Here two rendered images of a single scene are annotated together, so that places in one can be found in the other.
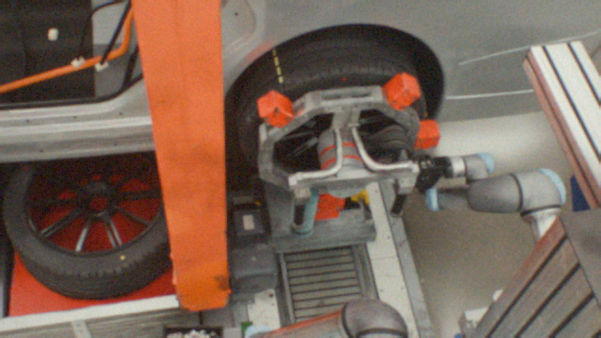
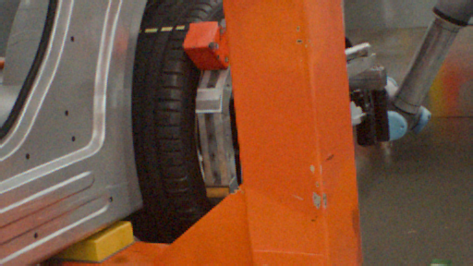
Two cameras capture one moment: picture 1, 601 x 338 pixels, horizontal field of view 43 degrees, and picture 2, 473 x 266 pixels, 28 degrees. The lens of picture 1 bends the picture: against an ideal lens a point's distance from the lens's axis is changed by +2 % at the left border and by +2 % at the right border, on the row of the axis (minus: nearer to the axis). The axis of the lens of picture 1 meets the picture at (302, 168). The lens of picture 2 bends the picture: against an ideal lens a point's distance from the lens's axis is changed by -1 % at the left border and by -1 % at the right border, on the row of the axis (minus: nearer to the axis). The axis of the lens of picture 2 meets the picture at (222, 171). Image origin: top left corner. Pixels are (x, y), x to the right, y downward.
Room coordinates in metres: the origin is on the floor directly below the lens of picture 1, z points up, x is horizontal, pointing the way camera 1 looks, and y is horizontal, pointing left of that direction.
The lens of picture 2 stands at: (-0.10, 1.58, 1.31)
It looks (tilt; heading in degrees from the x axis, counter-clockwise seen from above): 14 degrees down; 317
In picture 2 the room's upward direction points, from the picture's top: 7 degrees counter-clockwise
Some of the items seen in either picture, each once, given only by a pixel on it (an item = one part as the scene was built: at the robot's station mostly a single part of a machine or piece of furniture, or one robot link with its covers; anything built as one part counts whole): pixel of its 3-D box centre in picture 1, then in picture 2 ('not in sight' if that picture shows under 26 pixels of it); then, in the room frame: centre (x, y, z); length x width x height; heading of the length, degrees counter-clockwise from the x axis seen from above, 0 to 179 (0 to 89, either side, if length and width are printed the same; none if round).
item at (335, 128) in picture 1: (320, 146); not in sight; (1.36, -0.05, 1.03); 0.19 x 0.18 x 0.11; 16
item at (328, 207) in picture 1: (324, 191); not in sight; (1.54, -0.10, 0.48); 0.16 x 0.12 x 0.17; 16
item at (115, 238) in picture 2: not in sight; (90, 240); (1.55, 0.43, 0.71); 0.14 x 0.14 x 0.05; 16
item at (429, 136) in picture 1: (423, 134); not in sight; (1.60, -0.41, 0.85); 0.09 x 0.08 x 0.07; 106
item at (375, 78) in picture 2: (403, 177); (367, 77); (1.36, -0.33, 0.93); 0.09 x 0.05 x 0.05; 16
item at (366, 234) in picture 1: (312, 207); not in sight; (1.67, -0.07, 0.13); 0.50 x 0.36 x 0.10; 106
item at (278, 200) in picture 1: (315, 184); not in sight; (1.67, -0.06, 0.32); 0.40 x 0.30 x 0.28; 106
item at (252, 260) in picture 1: (248, 245); not in sight; (1.38, 0.17, 0.26); 0.42 x 0.18 x 0.35; 16
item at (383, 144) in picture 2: (399, 201); (381, 116); (1.33, -0.34, 0.83); 0.04 x 0.04 x 0.16
